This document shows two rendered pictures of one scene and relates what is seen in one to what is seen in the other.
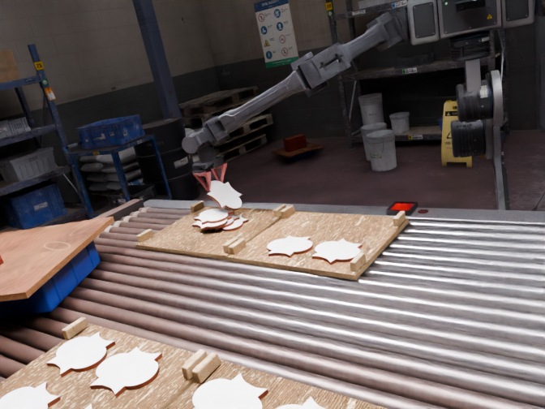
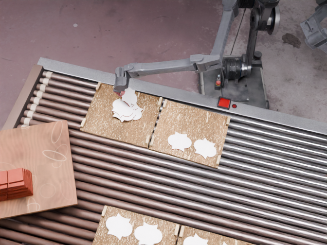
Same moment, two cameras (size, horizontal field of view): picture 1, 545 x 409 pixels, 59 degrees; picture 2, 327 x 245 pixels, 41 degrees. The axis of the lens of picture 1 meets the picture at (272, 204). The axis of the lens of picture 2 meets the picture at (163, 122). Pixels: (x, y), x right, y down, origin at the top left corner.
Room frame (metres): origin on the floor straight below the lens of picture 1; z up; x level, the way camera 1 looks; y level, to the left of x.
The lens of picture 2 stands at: (0.28, 0.60, 3.19)
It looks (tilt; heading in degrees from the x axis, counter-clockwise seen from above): 61 degrees down; 332
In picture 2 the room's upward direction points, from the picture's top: 5 degrees clockwise
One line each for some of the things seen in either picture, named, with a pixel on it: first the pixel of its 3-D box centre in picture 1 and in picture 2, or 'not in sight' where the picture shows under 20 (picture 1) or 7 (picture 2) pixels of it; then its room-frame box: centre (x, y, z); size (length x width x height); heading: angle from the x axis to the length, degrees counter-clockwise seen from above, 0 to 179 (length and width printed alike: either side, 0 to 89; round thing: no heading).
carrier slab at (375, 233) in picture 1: (319, 239); (190, 132); (1.29, -0.11, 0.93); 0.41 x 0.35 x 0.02; 51
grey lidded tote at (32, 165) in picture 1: (27, 164); not in sight; (5.13, 2.44, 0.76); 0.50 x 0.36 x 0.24; 144
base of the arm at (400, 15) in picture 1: (392, 27); not in sight; (1.76, -0.54, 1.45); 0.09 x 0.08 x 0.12; 69
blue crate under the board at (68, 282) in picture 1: (29, 276); not in sight; (1.37, 0.76, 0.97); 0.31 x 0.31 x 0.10; 79
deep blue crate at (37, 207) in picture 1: (33, 204); not in sight; (5.11, 2.52, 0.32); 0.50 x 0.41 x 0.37; 135
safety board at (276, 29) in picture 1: (276, 32); not in sight; (7.21, -0.54, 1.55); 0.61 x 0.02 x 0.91; 49
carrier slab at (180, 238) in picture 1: (213, 229); (122, 114); (1.56, 0.22, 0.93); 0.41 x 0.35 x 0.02; 52
